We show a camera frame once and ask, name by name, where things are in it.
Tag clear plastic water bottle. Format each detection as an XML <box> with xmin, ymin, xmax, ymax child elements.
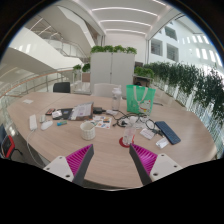
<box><xmin>121</xmin><ymin>115</ymin><xmax>138</xmax><ymax>147</ymax></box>

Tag flat round red coaster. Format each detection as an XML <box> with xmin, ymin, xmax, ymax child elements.
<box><xmin>118</xmin><ymin>136</ymin><xmax>135</xmax><ymax>149</ymax></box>

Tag small black box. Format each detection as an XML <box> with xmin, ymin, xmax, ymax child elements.
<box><xmin>92</xmin><ymin>106</ymin><xmax>107</xmax><ymax>115</ymax></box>

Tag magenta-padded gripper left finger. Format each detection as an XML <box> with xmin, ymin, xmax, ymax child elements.
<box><xmin>42</xmin><ymin>143</ymin><xmax>95</xmax><ymax>187</ymax></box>

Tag dark blue keyboard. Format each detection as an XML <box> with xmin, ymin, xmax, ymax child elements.
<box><xmin>154</xmin><ymin>120</ymin><xmax>182</xmax><ymax>146</ymax></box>

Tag open white booklet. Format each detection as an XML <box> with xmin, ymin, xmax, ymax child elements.
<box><xmin>69</xmin><ymin>101</ymin><xmax>95</xmax><ymax>122</ymax></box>

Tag low planter with plants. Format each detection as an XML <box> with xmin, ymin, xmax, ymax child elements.
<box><xmin>72</xmin><ymin>63</ymin><xmax>92</xmax><ymax>83</ymax></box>

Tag red black office chair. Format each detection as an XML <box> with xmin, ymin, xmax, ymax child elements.
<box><xmin>0</xmin><ymin>123</ymin><xmax>21</xmax><ymax>161</ymax></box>

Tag colourful sticker sheet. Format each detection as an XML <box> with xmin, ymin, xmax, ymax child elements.
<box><xmin>91</xmin><ymin>114</ymin><xmax>113</xmax><ymax>130</ymax></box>

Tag white printed card packet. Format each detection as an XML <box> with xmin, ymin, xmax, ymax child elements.
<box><xmin>139</xmin><ymin>128</ymin><xmax>156</xmax><ymax>140</ymax></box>

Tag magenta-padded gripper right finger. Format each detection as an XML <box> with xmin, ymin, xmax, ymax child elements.
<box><xmin>128</xmin><ymin>143</ymin><xmax>184</xmax><ymax>187</ymax></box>

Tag small clear plastic packet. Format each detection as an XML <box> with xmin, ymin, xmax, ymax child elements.
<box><xmin>155</xmin><ymin>137</ymin><xmax>171</xmax><ymax>150</ymax></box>

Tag green tote bag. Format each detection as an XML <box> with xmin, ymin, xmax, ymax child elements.
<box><xmin>125</xmin><ymin>84</ymin><xmax>157</xmax><ymax>117</ymax></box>

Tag long green plant hedge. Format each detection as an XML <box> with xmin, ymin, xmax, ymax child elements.
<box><xmin>133</xmin><ymin>59</ymin><xmax>224</xmax><ymax>124</ymax></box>

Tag white cabinet with plants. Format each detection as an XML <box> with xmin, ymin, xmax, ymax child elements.
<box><xmin>89</xmin><ymin>44</ymin><xmax>138</xmax><ymax>91</ymax></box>

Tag tangled black cables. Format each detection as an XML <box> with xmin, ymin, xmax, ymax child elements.
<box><xmin>111</xmin><ymin>111</ymin><xmax>158</xmax><ymax>132</ymax></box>

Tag ceiling light strips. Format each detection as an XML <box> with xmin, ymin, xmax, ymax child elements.
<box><xmin>91</xmin><ymin>0</ymin><xmax>168</xmax><ymax>36</ymax></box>

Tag white chair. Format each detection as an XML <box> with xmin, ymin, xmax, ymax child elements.
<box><xmin>93</xmin><ymin>82</ymin><xmax>123</xmax><ymax>99</ymax></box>

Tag tall clear white-lidded bottle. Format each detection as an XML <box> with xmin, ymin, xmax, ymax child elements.
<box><xmin>111</xmin><ymin>87</ymin><xmax>123</xmax><ymax>112</ymax></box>

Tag black flat case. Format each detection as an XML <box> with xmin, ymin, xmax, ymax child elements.
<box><xmin>51</xmin><ymin>107</ymin><xmax>74</xmax><ymax>121</ymax></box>

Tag white grid-pattern mug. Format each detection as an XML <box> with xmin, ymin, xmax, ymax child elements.
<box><xmin>79</xmin><ymin>120</ymin><xmax>97</xmax><ymax>141</ymax></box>

